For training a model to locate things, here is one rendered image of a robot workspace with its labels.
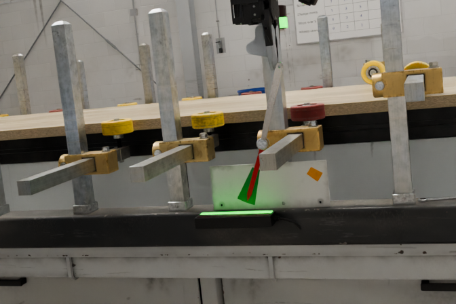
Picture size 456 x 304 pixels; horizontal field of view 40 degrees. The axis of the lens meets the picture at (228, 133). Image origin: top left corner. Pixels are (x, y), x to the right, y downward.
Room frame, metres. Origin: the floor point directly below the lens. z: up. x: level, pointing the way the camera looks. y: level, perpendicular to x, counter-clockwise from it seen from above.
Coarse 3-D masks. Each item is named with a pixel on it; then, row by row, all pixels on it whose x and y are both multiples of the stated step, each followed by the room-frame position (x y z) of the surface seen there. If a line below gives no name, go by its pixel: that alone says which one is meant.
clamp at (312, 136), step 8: (288, 128) 1.32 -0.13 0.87; (296, 128) 1.30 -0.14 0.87; (304, 128) 1.29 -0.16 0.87; (312, 128) 1.29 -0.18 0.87; (320, 128) 1.31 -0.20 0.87; (272, 136) 1.31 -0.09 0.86; (280, 136) 1.31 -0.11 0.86; (304, 136) 1.29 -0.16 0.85; (312, 136) 1.29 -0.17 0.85; (320, 136) 1.30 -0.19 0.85; (272, 144) 1.31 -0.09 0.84; (304, 144) 1.29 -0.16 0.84; (312, 144) 1.29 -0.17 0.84; (320, 144) 1.29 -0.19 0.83
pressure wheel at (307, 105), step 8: (304, 104) 1.45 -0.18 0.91; (312, 104) 1.46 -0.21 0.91; (320, 104) 1.42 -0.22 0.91; (296, 112) 1.43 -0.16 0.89; (304, 112) 1.41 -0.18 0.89; (312, 112) 1.41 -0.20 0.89; (320, 112) 1.42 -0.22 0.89; (296, 120) 1.43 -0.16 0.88; (304, 120) 1.42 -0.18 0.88; (312, 120) 1.41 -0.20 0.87
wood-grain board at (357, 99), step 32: (256, 96) 2.12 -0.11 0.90; (288, 96) 1.93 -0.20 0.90; (320, 96) 1.78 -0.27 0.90; (352, 96) 1.64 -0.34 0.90; (448, 96) 1.39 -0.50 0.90; (0, 128) 1.87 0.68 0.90; (32, 128) 1.74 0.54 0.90; (64, 128) 1.70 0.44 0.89; (96, 128) 1.67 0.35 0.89; (160, 128) 1.61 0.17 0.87
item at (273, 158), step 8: (288, 136) 1.26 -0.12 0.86; (296, 136) 1.25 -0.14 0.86; (280, 144) 1.16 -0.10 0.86; (288, 144) 1.16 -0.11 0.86; (296, 144) 1.23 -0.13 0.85; (264, 152) 1.08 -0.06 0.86; (272, 152) 1.07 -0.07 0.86; (280, 152) 1.09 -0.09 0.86; (288, 152) 1.15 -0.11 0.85; (296, 152) 1.22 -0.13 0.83; (264, 160) 1.06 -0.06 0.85; (272, 160) 1.06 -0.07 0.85; (280, 160) 1.09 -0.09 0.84; (264, 168) 1.06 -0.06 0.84; (272, 168) 1.06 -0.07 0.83
